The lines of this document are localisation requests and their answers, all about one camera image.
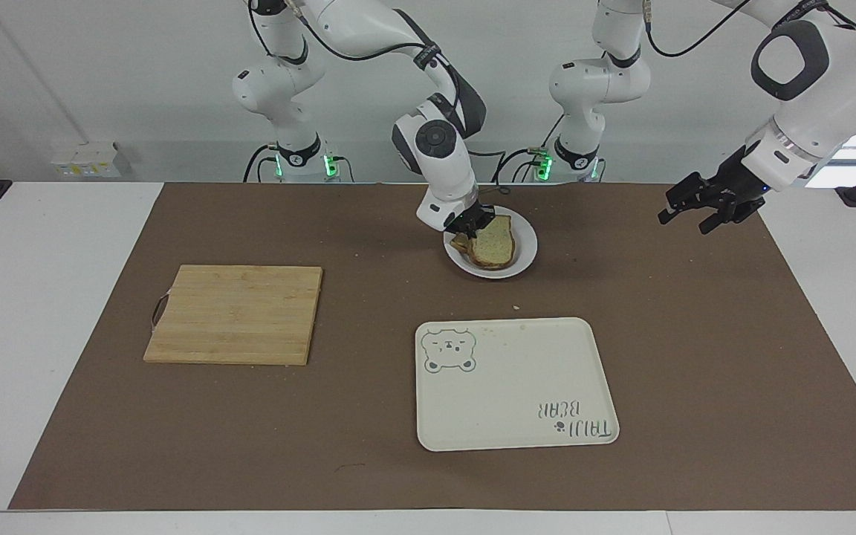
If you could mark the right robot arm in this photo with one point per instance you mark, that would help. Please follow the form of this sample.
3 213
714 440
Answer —
444 172

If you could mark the white round plate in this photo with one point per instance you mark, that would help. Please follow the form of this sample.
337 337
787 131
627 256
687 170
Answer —
524 256

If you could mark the white wall socket box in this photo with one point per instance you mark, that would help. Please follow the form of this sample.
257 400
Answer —
86 160

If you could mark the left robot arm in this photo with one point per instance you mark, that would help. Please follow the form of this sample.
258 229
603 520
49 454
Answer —
840 93

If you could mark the bread slice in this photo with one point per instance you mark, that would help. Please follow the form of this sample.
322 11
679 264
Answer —
495 241

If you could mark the wooden cutting board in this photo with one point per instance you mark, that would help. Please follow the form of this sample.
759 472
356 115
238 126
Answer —
238 313

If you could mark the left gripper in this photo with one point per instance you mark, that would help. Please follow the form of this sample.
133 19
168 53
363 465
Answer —
743 184

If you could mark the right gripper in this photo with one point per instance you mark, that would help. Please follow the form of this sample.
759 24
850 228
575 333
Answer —
475 209

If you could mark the sandwich bottom half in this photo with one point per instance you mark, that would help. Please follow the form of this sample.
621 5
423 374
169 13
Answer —
461 243

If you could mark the cream tray with bear print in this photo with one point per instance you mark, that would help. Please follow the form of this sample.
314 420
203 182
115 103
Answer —
513 386

